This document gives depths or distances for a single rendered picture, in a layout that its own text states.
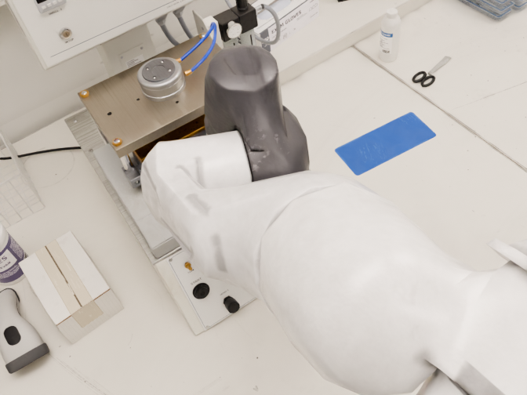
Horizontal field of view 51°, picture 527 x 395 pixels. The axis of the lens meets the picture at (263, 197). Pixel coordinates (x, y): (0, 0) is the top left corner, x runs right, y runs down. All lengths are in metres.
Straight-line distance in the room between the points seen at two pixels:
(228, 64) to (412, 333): 0.38
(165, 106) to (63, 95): 0.66
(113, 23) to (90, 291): 0.50
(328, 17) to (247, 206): 1.30
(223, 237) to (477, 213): 0.92
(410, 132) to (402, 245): 1.10
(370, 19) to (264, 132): 1.10
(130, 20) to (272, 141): 0.57
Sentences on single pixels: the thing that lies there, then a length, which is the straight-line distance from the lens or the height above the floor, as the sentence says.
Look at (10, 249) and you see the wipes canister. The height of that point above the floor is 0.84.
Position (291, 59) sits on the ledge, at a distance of 1.53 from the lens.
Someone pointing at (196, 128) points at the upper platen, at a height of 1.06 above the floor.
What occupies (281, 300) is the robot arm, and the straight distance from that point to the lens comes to 0.33.
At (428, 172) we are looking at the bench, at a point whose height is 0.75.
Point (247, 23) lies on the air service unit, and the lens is 1.21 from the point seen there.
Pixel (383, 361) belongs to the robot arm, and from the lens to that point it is 0.30.
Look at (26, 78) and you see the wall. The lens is 1.55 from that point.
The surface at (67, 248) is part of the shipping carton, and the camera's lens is 1.21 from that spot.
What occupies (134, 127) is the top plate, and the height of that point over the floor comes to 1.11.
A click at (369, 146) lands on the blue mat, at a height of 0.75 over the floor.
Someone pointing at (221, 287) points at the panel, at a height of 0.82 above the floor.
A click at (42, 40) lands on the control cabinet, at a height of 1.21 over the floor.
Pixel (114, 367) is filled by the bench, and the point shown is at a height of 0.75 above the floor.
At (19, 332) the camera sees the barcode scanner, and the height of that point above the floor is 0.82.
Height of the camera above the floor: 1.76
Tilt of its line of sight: 53 degrees down
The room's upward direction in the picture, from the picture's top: 10 degrees counter-clockwise
